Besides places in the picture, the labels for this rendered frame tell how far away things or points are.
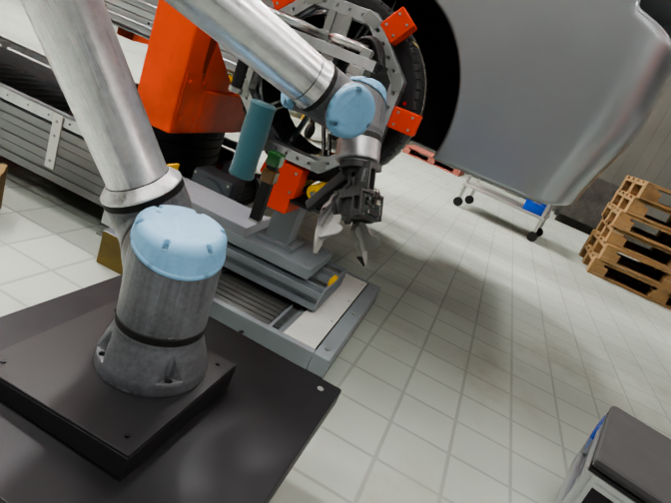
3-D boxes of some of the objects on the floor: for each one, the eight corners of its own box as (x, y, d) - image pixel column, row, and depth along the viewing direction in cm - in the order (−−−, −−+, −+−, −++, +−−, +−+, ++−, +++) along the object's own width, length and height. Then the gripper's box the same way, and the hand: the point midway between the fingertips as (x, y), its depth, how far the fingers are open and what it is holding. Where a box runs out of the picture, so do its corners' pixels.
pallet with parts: (464, 174, 957) (471, 158, 947) (459, 177, 881) (468, 160, 871) (409, 151, 981) (416, 135, 971) (400, 152, 905) (408, 135, 895)
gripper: (343, 145, 93) (331, 252, 90) (404, 175, 107) (395, 268, 105) (311, 151, 99) (298, 251, 96) (372, 179, 113) (362, 267, 111)
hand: (337, 260), depth 102 cm, fingers open, 14 cm apart
